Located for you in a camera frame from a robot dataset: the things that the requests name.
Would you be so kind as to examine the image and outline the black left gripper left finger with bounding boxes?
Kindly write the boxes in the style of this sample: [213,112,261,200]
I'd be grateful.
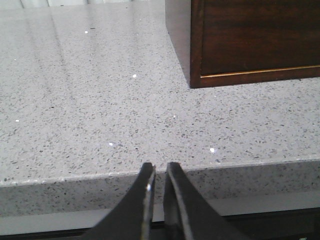
[80,162,156,240]

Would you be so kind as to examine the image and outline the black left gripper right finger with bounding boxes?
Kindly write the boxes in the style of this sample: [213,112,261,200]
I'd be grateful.
[163,162,249,240]

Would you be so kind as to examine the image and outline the dark wooden drawer cabinet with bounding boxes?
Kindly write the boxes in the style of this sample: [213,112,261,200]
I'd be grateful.
[164,0,320,89]

